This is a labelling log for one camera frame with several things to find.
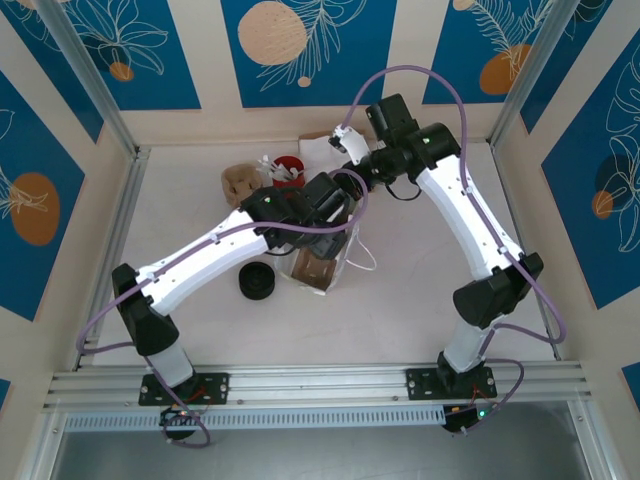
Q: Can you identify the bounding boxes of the painted paper gift bag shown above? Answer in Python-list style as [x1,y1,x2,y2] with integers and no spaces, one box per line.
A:
[276,197,379,297]

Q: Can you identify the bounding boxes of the white paper napkins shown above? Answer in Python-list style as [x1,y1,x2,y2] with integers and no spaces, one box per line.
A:
[299,137,351,169]

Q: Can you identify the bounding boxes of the red cup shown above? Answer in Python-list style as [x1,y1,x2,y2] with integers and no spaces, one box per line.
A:
[272,154,307,190]

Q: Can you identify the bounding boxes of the black plastic lid stack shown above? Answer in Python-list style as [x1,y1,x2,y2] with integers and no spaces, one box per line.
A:
[237,261,278,302]

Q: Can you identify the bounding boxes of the brown pulp cup carrier stack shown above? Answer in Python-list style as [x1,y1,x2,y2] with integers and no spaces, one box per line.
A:
[221,163,267,210]

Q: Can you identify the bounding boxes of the black controller board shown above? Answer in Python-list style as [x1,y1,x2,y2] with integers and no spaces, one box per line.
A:
[158,405,207,429]
[443,405,501,434]

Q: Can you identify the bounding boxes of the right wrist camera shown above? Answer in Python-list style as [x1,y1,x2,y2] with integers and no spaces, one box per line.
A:
[328,126,372,166]

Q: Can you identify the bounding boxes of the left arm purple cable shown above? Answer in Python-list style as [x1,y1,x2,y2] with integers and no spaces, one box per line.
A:
[75,168,372,449]

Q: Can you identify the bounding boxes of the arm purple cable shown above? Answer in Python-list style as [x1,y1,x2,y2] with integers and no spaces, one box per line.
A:
[75,168,372,449]
[342,64,569,436]

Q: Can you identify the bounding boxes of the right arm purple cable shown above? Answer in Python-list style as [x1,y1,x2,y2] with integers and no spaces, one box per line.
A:
[342,64,569,436]

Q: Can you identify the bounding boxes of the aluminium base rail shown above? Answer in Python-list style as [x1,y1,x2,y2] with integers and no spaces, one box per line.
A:
[42,362,594,414]

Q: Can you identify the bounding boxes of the aluminium frame post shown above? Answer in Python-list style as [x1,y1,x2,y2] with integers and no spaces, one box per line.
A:
[37,0,151,160]
[488,0,614,149]

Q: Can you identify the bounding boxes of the grey slotted cable duct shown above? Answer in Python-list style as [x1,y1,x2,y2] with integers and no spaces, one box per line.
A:
[62,404,449,434]

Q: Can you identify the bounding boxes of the aluminium lower frame bar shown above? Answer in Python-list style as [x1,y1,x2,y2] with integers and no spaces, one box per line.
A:
[567,399,624,480]
[17,409,69,480]

